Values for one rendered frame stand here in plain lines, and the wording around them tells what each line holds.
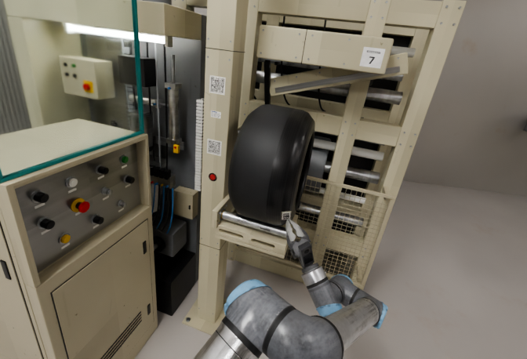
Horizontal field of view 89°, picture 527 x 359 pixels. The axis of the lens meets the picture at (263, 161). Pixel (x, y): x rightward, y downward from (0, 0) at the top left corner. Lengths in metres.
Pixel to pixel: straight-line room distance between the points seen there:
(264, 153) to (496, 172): 4.83
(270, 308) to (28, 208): 0.79
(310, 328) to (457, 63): 4.29
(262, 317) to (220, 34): 1.01
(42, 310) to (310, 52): 1.43
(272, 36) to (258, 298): 1.13
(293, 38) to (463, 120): 3.83
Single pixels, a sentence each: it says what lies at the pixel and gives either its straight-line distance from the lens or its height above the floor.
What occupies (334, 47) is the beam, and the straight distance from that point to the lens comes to 1.36.
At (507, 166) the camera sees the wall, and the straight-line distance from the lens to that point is 5.60.
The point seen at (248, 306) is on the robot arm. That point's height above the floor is 1.13.
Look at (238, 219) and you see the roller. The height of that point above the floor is 0.91.
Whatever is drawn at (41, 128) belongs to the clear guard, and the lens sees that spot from 1.02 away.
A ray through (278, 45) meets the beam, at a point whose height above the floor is 1.70.
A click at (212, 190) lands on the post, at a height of 0.98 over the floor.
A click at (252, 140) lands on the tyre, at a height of 1.34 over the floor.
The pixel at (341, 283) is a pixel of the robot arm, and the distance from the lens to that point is 1.21.
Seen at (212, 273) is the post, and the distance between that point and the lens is 1.74.
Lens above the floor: 1.68
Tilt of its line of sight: 23 degrees down
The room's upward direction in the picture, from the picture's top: 7 degrees clockwise
